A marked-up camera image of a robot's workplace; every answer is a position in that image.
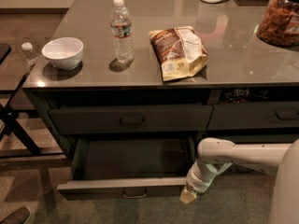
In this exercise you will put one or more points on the grey cabinet island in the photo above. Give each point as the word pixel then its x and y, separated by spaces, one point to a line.
pixel 237 59

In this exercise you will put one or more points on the clear jar of snacks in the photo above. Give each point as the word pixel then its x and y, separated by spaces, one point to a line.
pixel 280 23

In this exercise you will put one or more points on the dark shoe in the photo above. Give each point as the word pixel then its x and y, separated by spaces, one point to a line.
pixel 20 216

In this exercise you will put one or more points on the clear plastic water bottle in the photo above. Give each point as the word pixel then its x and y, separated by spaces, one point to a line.
pixel 122 30

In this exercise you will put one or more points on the white ceramic bowl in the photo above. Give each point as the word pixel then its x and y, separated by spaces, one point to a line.
pixel 64 53

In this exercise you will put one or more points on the dark side table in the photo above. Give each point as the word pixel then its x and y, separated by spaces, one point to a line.
pixel 16 103

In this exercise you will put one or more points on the small bottle white cap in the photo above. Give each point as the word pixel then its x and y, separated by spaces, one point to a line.
pixel 30 53

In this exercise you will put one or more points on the brown yellow snack bag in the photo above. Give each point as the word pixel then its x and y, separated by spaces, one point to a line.
pixel 180 52

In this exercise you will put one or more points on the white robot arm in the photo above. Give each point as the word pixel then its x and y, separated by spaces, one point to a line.
pixel 281 160

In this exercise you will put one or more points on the dark snack packet in drawer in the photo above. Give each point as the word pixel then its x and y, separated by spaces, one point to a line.
pixel 245 95

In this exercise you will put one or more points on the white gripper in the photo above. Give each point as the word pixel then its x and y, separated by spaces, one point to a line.
pixel 196 180

